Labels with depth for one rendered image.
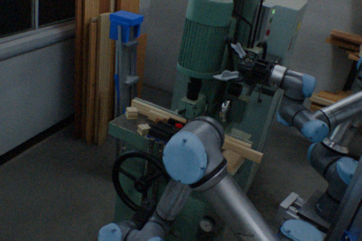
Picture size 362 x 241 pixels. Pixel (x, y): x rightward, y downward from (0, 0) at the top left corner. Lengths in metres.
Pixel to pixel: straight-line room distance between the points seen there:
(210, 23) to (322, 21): 2.39
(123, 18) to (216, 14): 1.06
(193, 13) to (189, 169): 0.76
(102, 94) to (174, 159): 2.17
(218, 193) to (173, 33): 3.33
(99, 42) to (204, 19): 1.57
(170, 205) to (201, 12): 0.72
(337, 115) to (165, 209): 0.63
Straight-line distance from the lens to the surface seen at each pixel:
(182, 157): 0.96
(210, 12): 1.53
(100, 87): 3.14
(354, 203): 1.34
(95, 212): 2.68
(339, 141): 1.68
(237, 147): 1.73
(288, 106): 1.44
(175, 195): 1.23
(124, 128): 1.77
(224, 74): 1.46
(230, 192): 1.01
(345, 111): 1.41
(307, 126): 1.35
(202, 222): 1.71
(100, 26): 2.97
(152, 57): 4.39
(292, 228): 1.20
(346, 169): 1.61
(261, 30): 1.85
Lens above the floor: 1.77
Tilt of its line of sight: 27 degrees down
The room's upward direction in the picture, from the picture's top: 11 degrees clockwise
